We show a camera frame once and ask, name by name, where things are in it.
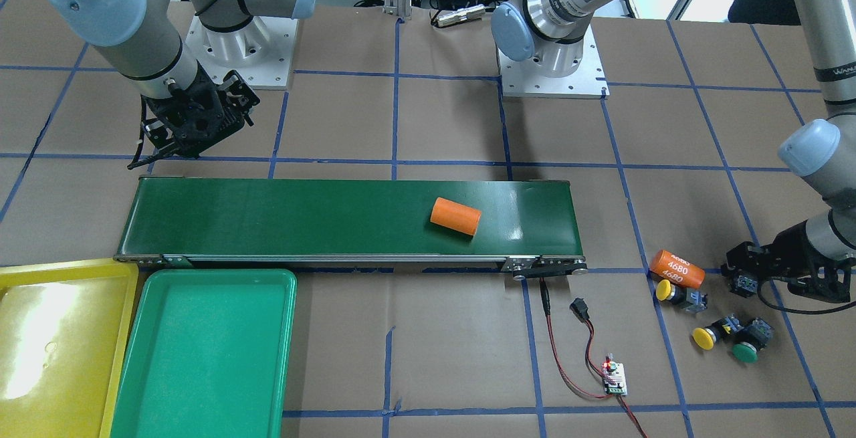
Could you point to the green conveyor belt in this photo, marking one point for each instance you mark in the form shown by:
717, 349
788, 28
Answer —
527, 229

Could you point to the orange cylinder labelled 4680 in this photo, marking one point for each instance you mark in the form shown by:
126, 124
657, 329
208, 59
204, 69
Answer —
677, 270

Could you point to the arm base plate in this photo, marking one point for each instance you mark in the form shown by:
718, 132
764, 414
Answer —
572, 71
261, 53

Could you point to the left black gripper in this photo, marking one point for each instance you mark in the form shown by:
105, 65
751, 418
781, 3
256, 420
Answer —
784, 255

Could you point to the green push button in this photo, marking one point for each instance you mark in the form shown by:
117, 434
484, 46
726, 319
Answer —
751, 339
743, 285

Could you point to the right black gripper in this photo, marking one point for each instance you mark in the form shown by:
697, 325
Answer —
231, 98

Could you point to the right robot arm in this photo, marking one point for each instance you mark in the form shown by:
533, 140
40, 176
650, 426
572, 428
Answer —
183, 56

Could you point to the yellow plastic tray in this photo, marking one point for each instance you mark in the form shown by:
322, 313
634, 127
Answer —
64, 330

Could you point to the plain orange cylinder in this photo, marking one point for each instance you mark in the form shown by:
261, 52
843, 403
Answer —
455, 216

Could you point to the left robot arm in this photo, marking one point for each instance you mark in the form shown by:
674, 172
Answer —
820, 152

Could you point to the green plastic tray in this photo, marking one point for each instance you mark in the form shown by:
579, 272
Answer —
208, 355

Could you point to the yellow push button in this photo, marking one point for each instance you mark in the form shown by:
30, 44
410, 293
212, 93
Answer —
690, 300
706, 337

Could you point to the small green controller board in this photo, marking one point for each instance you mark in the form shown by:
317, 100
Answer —
614, 378

